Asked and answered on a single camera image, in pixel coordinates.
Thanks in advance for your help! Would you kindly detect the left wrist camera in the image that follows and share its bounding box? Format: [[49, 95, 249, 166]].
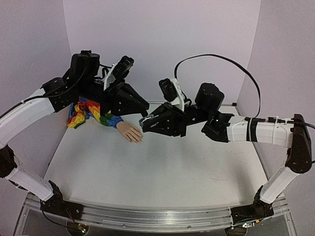
[[103, 56, 134, 91]]

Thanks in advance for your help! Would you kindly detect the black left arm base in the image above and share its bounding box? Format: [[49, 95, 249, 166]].
[[41, 180, 84, 220]]

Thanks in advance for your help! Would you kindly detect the rainbow colored sleeve cloth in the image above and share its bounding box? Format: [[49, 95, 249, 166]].
[[67, 97, 124, 128]]

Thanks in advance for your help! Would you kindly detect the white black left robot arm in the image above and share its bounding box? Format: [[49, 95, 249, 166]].
[[0, 50, 149, 215]]

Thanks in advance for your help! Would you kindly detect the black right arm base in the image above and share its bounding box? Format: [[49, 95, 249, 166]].
[[231, 186, 274, 226]]

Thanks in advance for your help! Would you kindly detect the mannequin hand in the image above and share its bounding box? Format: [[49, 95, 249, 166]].
[[116, 121, 143, 143]]

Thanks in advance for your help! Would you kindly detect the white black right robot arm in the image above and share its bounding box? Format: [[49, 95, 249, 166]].
[[139, 79, 314, 204]]

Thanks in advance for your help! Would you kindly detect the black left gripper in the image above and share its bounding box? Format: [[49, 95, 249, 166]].
[[80, 77, 152, 118]]

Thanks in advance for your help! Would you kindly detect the black right camera cable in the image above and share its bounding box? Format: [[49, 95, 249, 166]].
[[174, 54, 261, 118]]

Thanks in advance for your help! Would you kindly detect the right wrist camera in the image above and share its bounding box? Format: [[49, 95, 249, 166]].
[[158, 78, 186, 111]]

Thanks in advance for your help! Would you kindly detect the glitter nail polish bottle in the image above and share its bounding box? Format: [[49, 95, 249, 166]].
[[139, 116, 154, 127]]

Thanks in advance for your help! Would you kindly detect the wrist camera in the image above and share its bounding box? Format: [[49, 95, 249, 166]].
[[103, 56, 134, 91], [158, 78, 186, 111]]

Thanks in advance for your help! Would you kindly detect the aluminium front rail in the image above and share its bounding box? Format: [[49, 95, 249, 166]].
[[14, 194, 297, 236]]

